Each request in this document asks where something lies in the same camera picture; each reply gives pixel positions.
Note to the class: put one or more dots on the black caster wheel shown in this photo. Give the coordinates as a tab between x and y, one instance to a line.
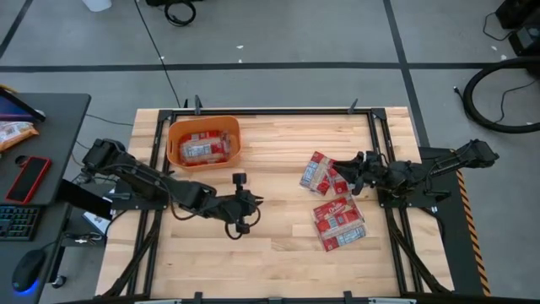
59	282

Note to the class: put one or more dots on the orange plastic basket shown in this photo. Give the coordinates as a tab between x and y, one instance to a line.
198	121

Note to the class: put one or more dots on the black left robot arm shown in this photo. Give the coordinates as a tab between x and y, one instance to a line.
139	173

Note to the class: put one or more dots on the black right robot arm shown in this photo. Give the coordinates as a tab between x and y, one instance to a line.
443	162

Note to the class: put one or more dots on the phone in red case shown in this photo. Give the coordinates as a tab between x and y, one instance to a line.
27	179

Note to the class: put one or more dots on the black floor platform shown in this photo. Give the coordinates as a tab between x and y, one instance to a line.
455	236

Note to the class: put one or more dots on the laptop with purple screen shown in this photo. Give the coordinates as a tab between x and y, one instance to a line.
12	110

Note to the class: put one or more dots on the black computer mouse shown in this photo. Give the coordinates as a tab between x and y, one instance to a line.
28	268

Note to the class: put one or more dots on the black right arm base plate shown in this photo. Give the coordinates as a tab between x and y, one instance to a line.
405	202

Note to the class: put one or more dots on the black desk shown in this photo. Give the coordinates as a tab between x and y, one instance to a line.
63	126

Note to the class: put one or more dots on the white paper booklet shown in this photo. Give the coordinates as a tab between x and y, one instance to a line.
95	221

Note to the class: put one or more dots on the black equipment case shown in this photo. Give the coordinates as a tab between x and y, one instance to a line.
523	38

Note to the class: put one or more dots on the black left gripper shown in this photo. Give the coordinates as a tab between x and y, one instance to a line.
236	207

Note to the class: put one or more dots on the black desk support bar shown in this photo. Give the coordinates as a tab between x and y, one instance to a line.
84	198

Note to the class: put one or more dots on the black keyboard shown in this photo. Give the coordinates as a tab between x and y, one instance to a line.
19	224

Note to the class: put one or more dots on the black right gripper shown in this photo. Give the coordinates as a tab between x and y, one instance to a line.
371	171

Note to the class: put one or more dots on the yellow black hazard tape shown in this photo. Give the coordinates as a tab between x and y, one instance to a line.
473	228

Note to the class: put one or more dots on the orange snack bag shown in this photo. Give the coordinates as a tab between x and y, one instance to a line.
14	133

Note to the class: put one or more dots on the white bucket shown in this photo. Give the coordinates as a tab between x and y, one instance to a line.
97	5

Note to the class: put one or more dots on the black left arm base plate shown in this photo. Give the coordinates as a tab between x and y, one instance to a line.
135	204

